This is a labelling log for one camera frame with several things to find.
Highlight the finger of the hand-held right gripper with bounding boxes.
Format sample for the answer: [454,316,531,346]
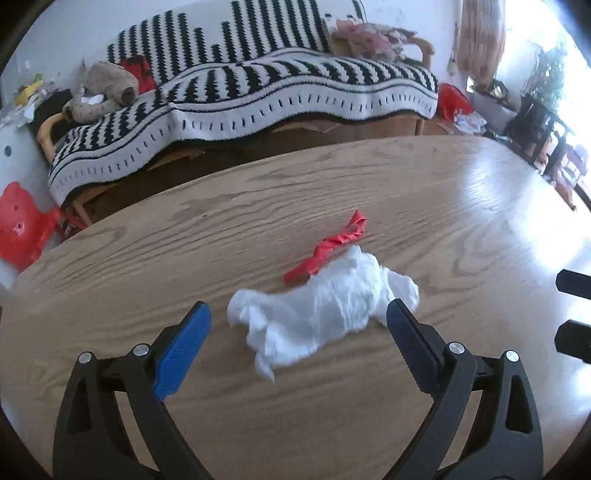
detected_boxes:
[556,270,591,300]
[554,320,591,364]

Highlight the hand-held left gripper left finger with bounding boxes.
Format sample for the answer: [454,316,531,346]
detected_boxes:
[52,301,214,480]

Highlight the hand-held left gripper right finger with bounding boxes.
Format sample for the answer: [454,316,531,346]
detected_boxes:
[385,298,544,480]

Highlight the large white tissue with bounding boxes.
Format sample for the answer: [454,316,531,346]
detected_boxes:
[226,244,421,383]

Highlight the twisted red plastic strip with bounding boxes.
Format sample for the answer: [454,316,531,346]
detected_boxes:
[283,209,368,285]

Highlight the black stand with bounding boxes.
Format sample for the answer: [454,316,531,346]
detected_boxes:
[507,93,575,172]

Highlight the red plastic stool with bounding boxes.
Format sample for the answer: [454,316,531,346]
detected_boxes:
[0,181,64,271]

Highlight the green potted plant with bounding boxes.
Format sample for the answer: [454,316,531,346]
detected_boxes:
[523,45,570,112]

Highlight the red plastic bag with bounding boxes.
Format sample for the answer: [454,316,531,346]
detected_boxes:
[437,82,475,121]

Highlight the wooden sofa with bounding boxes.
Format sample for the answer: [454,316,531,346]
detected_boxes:
[36,34,440,229]

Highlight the patterned curtain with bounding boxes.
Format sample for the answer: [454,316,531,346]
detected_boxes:
[456,0,507,88]

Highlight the black-white striped sofa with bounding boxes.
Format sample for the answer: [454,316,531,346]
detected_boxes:
[47,0,440,207]

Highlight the brown plush toy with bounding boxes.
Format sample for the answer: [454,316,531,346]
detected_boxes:
[61,61,140,124]

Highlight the black cloth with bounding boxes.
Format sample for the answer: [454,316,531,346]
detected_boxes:
[34,89,85,126]

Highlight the red cloth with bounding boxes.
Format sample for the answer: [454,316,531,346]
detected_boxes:
[117,54,157,94]

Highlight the yellow toy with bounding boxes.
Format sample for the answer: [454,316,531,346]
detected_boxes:
[15,80,45,106]

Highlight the pink floral cushion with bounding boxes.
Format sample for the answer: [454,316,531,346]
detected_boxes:
[331,18,417,62]

